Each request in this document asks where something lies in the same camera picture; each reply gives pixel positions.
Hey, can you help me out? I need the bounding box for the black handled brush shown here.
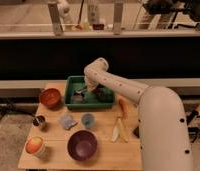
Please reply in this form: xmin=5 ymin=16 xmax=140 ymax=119
xmin=72 ymin=86 xmax=87 ymax=103

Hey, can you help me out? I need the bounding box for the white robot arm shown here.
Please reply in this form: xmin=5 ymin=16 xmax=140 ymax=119
xmin=84 ymin=57 xmax=194 ymax=171

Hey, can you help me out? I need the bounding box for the green plastic tray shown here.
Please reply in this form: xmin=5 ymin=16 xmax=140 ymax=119
xmin=64 ymin=76 xmax=115 ymax=110

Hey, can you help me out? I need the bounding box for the dark grape bunch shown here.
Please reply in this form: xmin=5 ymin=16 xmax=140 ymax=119
xmin=96 ymin=87 xmax=106 ymax=102

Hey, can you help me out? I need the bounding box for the light blue cup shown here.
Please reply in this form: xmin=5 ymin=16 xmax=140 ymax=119
xmin=81 ymin=113 xmax=95 ymax=129

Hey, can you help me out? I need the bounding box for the orange carrot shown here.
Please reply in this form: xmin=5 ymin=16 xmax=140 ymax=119
xmin=119 ymin=99 xmax=127 ymax=119

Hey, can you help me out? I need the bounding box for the orange bowl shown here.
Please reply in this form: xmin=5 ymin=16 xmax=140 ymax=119
xmin=39 ymin=88 xmax=61 ymax=108

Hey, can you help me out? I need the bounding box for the crumpled blue-grey cloth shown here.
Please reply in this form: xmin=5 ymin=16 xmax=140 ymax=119
xmin=60 ymin=114 xmax=77 ymax=130

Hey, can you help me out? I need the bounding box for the yellow banana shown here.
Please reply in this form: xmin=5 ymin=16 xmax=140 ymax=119
xmin=111 ymin=117 xmax=128 ymax=143

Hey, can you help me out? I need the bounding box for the purple bowl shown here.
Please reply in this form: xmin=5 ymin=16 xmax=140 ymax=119
xmin=67 ymin=130 xmax=98 ymax=161

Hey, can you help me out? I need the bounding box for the small metal can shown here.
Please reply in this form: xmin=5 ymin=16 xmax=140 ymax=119
xmin=33 ymin=115 xmax=47 ymax=131

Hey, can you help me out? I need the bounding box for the black rectangular block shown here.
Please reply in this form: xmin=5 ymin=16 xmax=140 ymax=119
xmin=133 ymin=126 xmax=140 ymax=138

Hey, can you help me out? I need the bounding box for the apple in white cup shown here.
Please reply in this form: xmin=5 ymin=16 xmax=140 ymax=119
xmin=25 ymin=137 xmax=45 ymax=158

